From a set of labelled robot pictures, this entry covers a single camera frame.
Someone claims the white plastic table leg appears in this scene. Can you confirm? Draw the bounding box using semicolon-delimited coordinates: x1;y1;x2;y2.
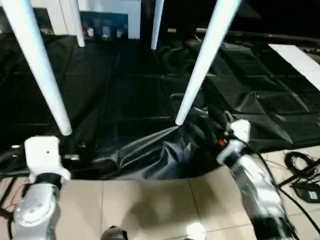
71;0;86;48
150;0;165;51
174;0;244;126
2;0;73;137

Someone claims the black plastic mat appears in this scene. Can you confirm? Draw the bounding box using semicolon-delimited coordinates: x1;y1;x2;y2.
0;24;320;181

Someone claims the black floor stand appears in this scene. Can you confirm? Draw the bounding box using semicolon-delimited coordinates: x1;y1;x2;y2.
277;169;320;188

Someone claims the black power adapter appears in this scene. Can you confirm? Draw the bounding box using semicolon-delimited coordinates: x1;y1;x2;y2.
293;182;320;202

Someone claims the white flat board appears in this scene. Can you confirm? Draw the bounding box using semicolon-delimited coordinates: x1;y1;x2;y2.
267;43;320;91

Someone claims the black television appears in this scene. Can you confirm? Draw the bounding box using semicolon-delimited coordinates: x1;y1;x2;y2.
196;0;320;45

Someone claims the black case with label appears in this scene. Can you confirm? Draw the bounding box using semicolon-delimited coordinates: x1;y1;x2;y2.
139;0;198;42

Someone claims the white glass-door cabinet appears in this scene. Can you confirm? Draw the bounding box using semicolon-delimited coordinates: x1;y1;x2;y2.
0;0;141;41

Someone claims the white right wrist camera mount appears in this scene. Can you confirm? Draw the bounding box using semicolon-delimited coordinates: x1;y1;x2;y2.
216;119;251;167

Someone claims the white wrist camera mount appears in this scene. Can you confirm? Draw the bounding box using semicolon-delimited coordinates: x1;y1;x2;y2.
23;136;72;183
216;119;251;167

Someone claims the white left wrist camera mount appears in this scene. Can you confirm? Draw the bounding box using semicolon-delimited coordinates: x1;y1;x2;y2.
23;136;72;183

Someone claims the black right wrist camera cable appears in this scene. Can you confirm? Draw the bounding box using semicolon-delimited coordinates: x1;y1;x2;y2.
232;136;320;231

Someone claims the black floor cable bundle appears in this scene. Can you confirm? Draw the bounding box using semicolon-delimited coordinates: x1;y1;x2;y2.
284;151;320;176

